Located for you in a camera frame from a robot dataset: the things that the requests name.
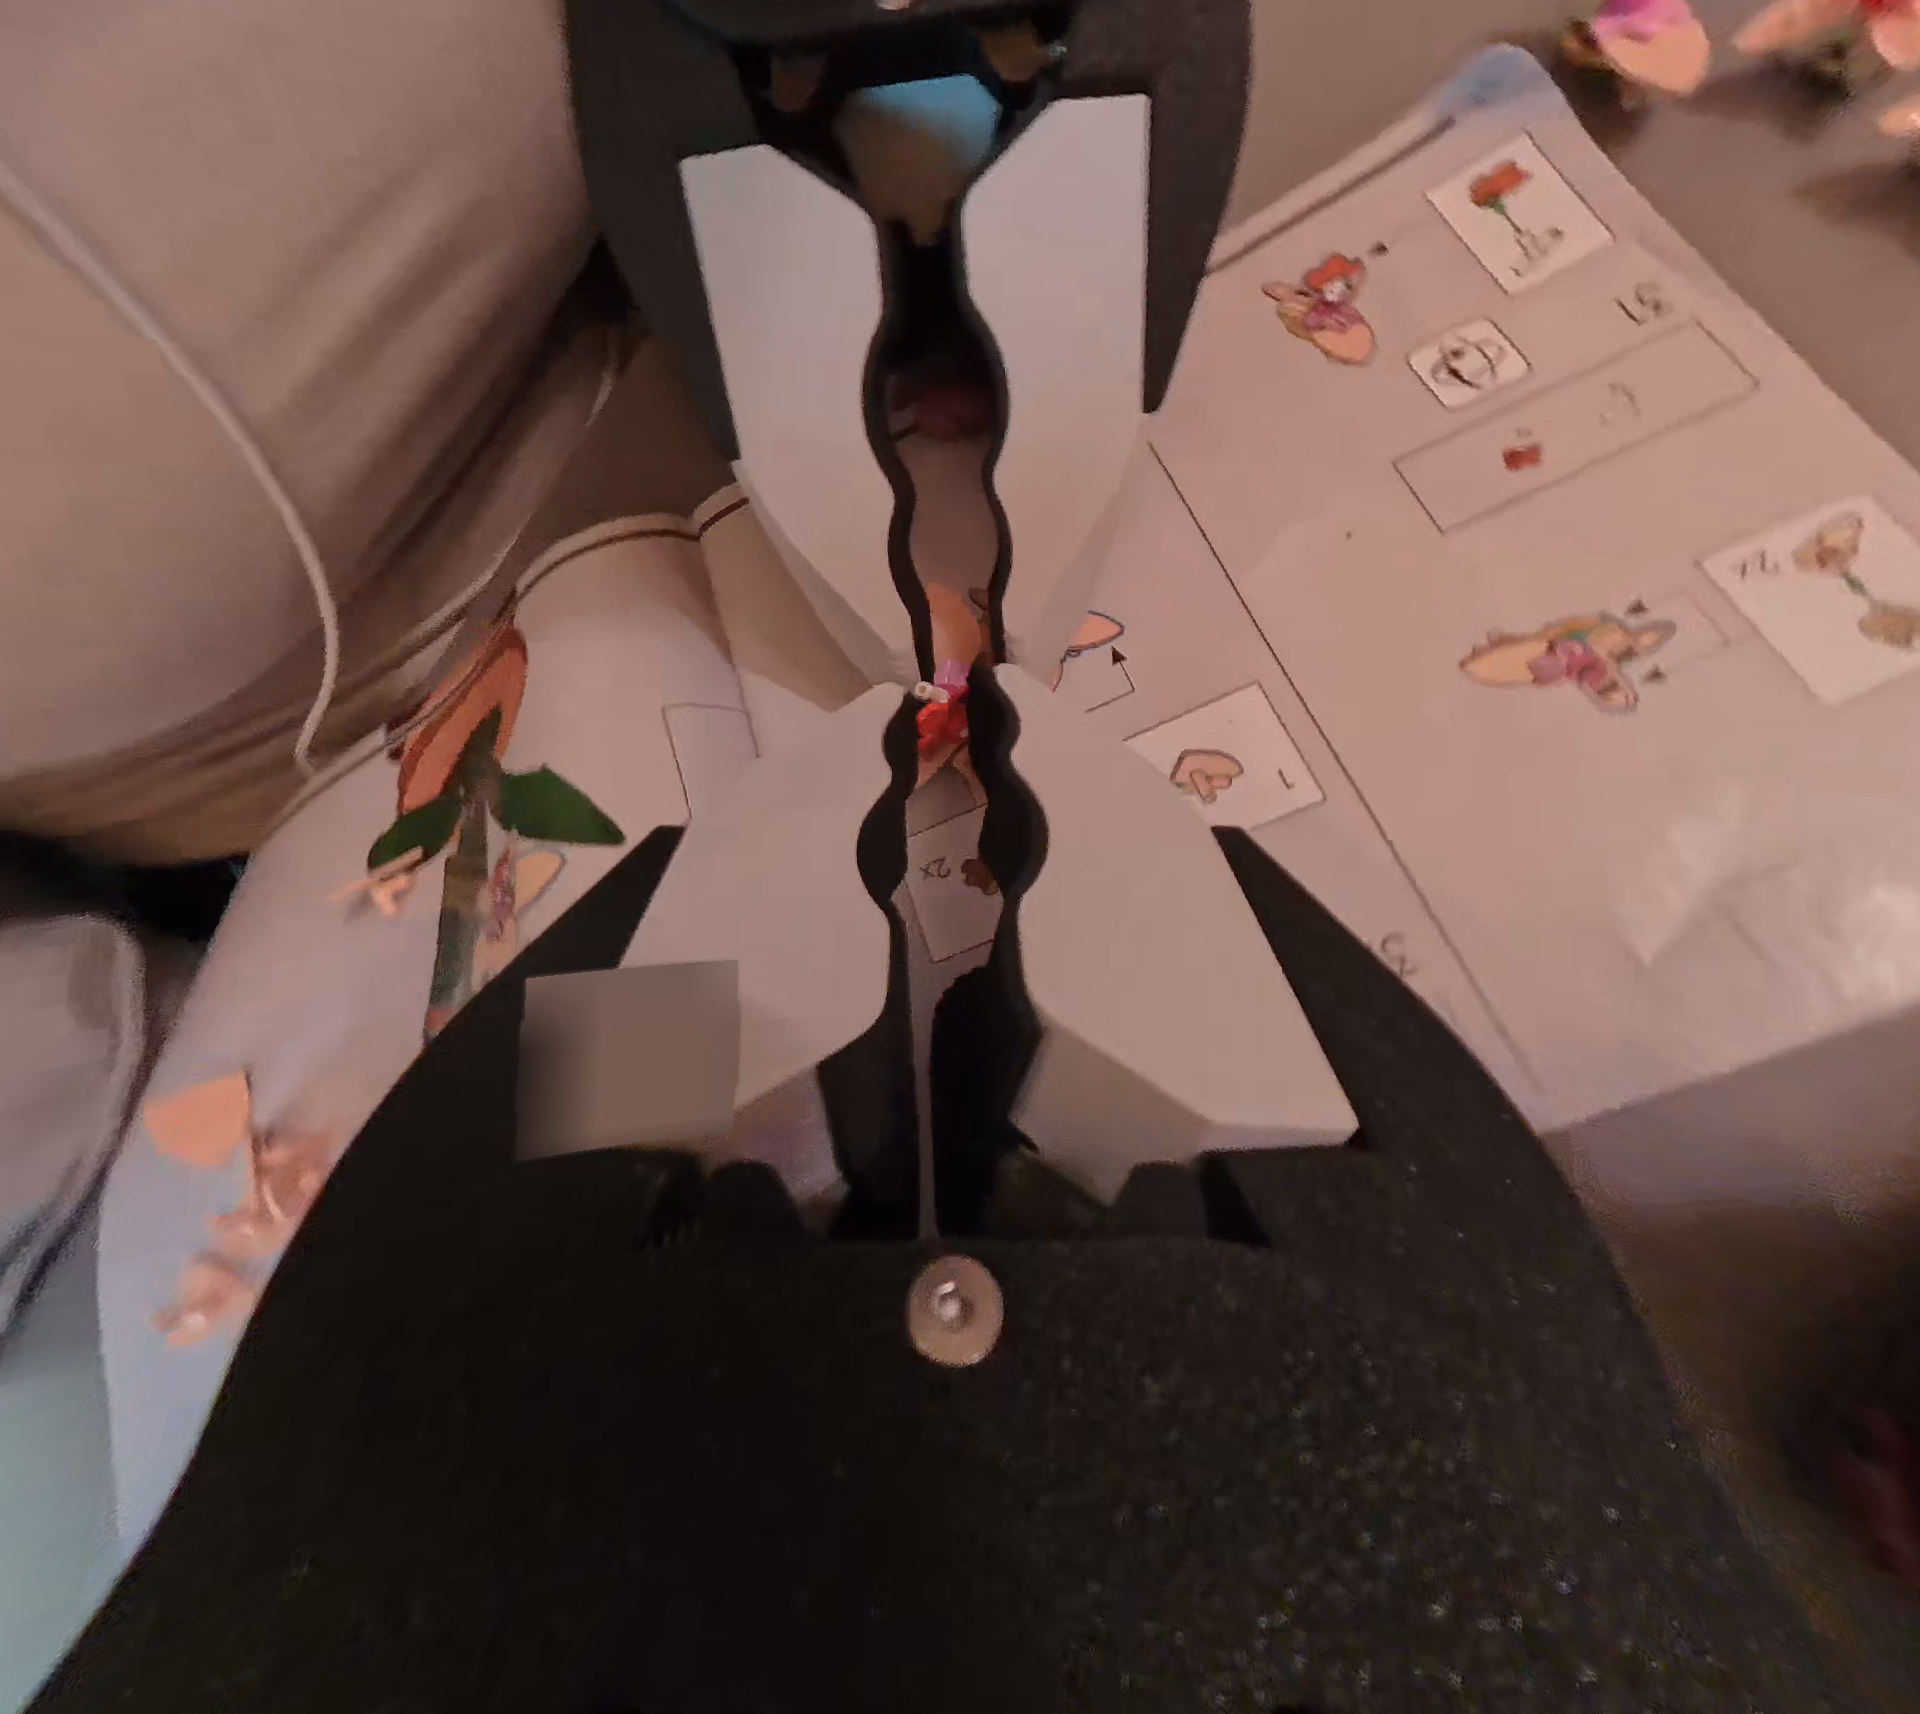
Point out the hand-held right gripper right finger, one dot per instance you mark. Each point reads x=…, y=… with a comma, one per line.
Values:
x=1171, y=979

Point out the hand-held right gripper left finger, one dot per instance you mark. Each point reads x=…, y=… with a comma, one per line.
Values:
x=781, y=875

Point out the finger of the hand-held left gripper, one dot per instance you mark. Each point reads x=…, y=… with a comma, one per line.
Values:
x=781, y=364
x=1065, y=317

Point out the small toy brick orchid flower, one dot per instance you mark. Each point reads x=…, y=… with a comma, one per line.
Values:
x=938, y=726

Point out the toy brick instruction booklet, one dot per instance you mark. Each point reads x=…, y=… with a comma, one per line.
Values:
x=1502, y=844

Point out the small tan toy brick stem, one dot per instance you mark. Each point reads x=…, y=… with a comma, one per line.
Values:
x=378, y=883

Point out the tan toy brick petal cluster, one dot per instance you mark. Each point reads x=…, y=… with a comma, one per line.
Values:
x=279, y=1189

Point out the person's grey sweater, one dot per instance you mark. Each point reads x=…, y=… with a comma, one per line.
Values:
x=60, y=1068

